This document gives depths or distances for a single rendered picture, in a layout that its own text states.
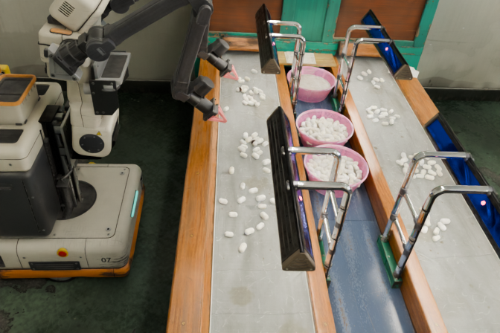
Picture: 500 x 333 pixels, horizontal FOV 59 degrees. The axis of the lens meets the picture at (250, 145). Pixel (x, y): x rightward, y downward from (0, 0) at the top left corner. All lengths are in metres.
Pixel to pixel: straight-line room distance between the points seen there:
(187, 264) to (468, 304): 0.88
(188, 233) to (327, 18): 1.57
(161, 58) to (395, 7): 1.78
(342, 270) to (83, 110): 1.18
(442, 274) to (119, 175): 1.66
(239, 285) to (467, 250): 0.81
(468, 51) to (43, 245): 3.35
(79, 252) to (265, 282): 1.05
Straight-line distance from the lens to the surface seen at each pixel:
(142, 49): 3.54
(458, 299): 1.59
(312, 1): 2.59
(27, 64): 3.84
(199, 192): 1.65
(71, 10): 1.72
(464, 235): 1.79
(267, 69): 1.83
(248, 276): 1.44
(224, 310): 1.38
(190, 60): 1.64
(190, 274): 1.42
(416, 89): 2.54
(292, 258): 1.06
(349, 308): 1.52
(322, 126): 2.09
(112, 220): 2.26
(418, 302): 1.50
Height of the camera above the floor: 1.91
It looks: 38 degrees down
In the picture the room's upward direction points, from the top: 5 degrees clockwise
